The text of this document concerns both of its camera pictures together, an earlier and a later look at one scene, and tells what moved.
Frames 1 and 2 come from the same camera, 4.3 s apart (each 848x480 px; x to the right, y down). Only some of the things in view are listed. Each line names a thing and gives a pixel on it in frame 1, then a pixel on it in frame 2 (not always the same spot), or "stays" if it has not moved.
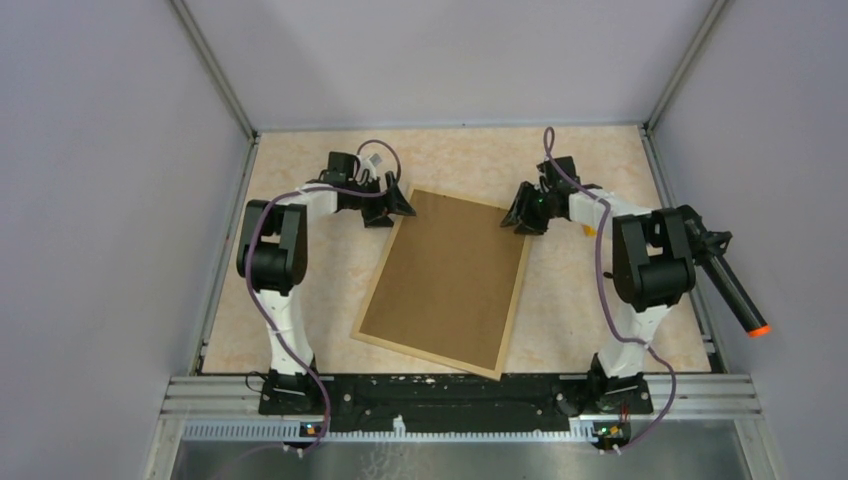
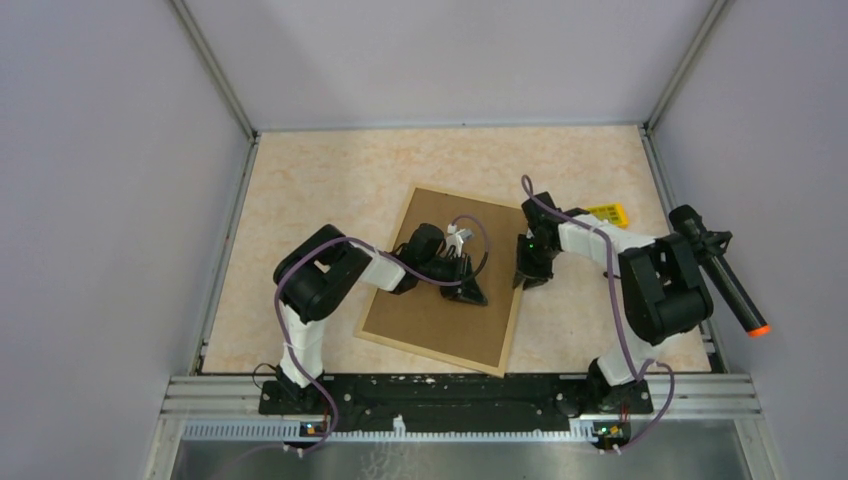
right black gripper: x=519 y=212 → x=533 y=277
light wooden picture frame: x=448 y=286 stays
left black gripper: x=394 y=201 → x=462 y=272
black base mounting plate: x=453 y=402 stays
